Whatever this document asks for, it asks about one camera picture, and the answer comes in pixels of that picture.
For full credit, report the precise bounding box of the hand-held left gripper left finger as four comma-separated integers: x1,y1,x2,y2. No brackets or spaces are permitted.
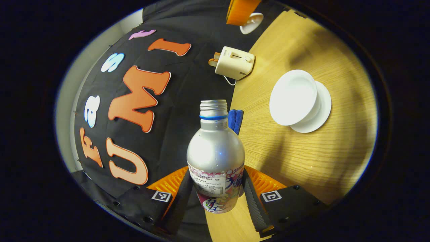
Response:
113,165,194,236

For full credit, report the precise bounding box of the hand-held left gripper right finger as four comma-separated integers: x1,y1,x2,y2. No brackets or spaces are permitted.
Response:
242,165,328,238

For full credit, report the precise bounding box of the silver water bottle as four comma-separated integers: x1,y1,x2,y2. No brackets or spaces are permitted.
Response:
186,99,246,214

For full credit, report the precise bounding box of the cream toaster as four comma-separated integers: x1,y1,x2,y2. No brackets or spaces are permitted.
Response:
214,46,256,80

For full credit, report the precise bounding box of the blue cloth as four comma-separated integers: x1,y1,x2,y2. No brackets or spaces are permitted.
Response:
227,109,244,135

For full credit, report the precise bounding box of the black backdrop cloth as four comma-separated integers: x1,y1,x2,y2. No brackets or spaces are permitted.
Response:
71,0,286,242

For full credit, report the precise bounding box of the white saucer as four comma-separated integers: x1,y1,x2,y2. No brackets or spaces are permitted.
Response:
290,81,332,133

